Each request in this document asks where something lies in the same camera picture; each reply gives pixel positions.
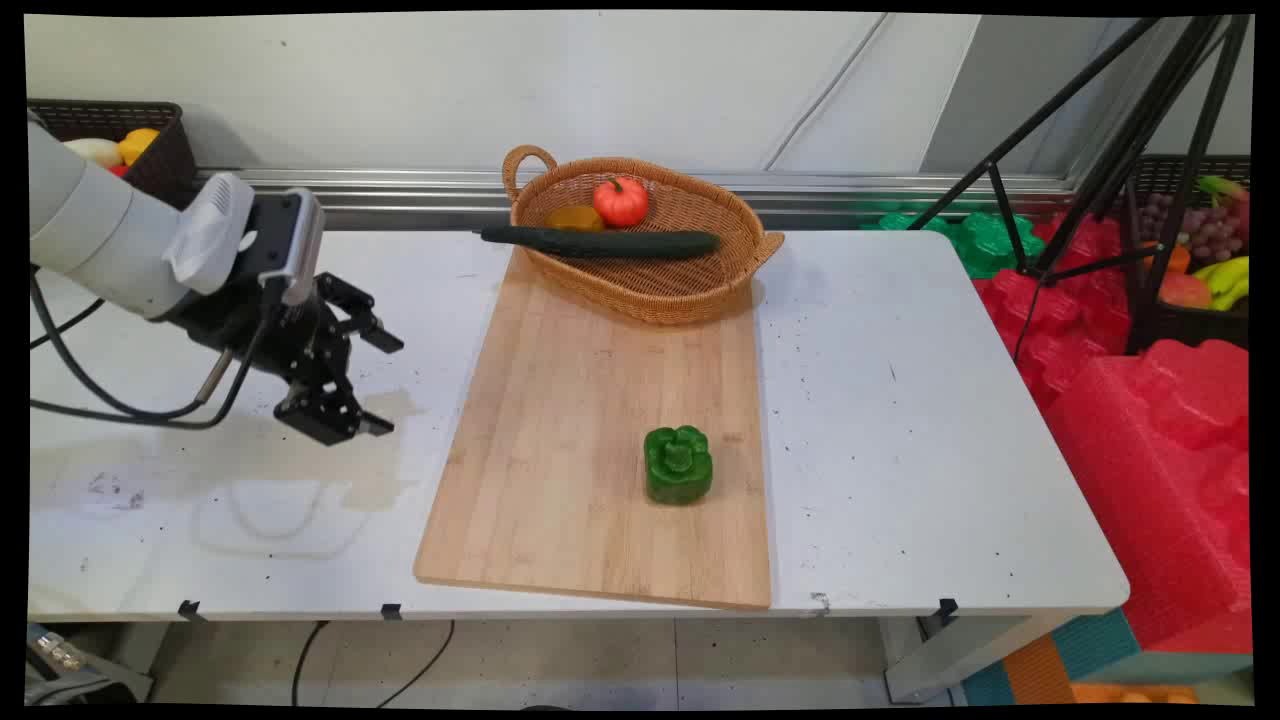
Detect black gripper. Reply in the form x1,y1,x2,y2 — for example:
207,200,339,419
165,271,406,448

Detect dark green toy cucumber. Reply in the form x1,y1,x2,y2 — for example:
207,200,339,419
472,224,722,262

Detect wooden cutting board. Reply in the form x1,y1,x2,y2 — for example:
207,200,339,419
413,244,774,612

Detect black plastic basket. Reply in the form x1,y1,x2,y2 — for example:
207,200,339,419
28,99,199,208

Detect red toy tomato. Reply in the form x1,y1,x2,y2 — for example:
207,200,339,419
592,176,651,230

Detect white toy vegetable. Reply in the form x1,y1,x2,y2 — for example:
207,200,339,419
62,137,124,169

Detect green toy bell pepper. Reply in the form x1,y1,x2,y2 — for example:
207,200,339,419
642,424,715,507

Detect woven wicker basket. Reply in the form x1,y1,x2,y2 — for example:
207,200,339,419
501,144,787,327

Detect grey equipment under table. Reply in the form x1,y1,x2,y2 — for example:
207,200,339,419
25,621,157,707

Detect green foam sheet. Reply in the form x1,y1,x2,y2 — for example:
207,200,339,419
861,204,1047,280

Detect white table leg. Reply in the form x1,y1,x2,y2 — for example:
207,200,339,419
879,611,1073,705

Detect red foam sheet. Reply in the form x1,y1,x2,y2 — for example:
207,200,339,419
974,213,1133,413

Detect teal orange foam mat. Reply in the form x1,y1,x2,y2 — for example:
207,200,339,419
959,607,1254,707

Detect large red foam block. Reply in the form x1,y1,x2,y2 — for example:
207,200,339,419
1044,338,1254,657

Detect black tripod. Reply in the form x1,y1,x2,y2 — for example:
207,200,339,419
904,14,1253,359

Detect black fruit crate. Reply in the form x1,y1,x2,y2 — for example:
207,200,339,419
1124,154,1253,354

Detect orange red toy peach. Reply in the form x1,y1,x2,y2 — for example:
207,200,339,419
1159,271,1214,310

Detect purple toy grapes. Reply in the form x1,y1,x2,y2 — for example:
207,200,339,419
1139,191,1247,264

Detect yellow toy bananas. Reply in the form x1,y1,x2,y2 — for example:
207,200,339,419
1191,255,1252,312

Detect black silver wrist camera box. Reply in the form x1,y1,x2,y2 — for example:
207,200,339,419
238,187,327,307

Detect metal wall rail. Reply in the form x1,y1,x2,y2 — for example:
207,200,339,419
194,167,1083,232

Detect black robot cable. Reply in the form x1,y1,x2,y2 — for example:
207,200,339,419
30,275,237,422
30,300,273,432

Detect black floor cable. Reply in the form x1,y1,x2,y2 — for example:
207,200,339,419
374,620,457,710
291,620,332,707

